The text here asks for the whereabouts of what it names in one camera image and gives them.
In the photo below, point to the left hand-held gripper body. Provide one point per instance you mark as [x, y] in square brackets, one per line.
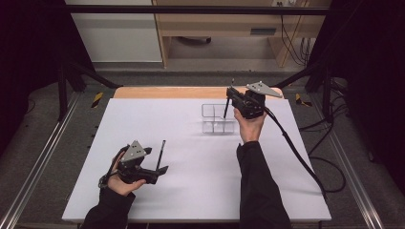
[132, 152]

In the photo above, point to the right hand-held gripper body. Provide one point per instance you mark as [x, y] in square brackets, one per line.
[251, 105]

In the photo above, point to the black pen silver tip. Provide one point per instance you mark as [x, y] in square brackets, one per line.
[226, 110]

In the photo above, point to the all black pen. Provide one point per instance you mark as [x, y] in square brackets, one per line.
[160, 154]

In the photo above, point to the clear plastic pen holder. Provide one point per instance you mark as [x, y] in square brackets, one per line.
[213, 127]

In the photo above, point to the person's right hand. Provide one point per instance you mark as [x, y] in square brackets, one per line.
[251, 130]

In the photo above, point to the person's left hand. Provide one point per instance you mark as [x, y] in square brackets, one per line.
[122, 187]

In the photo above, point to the white board sheet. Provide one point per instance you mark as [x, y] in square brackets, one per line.
[197, 191]

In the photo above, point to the right yellow clamp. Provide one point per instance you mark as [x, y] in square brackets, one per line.
[301, 101]

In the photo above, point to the yellow clamp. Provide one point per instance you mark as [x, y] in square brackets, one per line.
[301, 101]
[97, 99]

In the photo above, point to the left yellow clamp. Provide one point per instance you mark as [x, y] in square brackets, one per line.
[97, 99]

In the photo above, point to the wooden desk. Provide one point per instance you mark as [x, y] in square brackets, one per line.
[223, 24]

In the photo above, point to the black metal stand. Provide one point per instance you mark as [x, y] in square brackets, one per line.
[327, 92]
[63, 92]

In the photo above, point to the white power strip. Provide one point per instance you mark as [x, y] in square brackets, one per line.
[286, 2]

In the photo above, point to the white cabinet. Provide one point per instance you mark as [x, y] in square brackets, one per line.
[117, 38]

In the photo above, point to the black curtain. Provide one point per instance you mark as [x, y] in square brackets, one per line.
[375, 63]
[28, 47]

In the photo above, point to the black horizontal frame bar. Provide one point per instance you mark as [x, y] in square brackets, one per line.
[191, 10]

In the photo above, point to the aluminium floor rail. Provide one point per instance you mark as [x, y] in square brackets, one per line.
[353, 178]
[35, 171]

